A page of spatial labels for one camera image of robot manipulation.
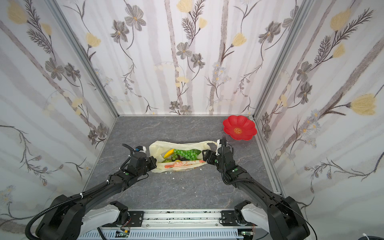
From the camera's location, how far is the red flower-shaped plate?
1.10 m

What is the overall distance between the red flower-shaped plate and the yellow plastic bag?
1.07ft

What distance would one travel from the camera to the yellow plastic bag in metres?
0.86
